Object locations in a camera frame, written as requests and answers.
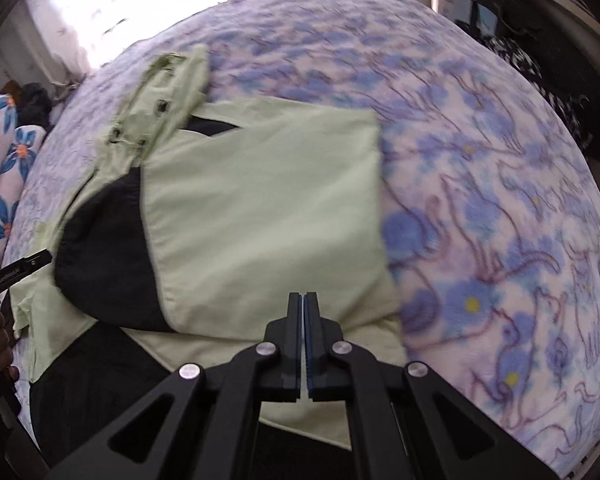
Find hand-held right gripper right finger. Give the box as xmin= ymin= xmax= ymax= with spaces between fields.
xmin=304 ymin=292 xmax=561 ymax=480

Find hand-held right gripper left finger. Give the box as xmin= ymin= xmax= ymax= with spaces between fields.
xmin=45 ymin=292 xmax=303 ymax=480

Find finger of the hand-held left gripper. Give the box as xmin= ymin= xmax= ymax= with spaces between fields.
xmin=0 ymin=250 xmax=53 ymax=306

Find green and black jacket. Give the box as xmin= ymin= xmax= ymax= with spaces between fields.
xmin=12 ymin=45 xmax=411 ymax=480

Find person's left hand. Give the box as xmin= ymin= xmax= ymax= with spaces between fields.
xmin=0 ymin=310 xmax=21 ymax=386

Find blue-flower white pillows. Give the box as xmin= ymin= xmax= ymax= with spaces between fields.
xmin=0 ymin=92 xmax=46 ymax=261

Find dark cloth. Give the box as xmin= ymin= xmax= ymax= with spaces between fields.
xmin=2 ymin=80 xmax=56 ymax=126

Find cat print fleece blanket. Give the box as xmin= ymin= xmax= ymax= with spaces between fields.
xmin=0 ymin=0 xmax=600 ymax=476

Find black and white patterned cloth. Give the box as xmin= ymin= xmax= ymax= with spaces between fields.
xmin=480 ymin=35 xmax=600 ymax=161

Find white and black box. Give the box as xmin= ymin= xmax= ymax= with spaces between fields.
xmin=432 ymin=0 xmax=501 ymax=36

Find wooden shelf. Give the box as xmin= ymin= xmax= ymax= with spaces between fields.
xmin=450 ymin=0 xmax=600 ymax=126

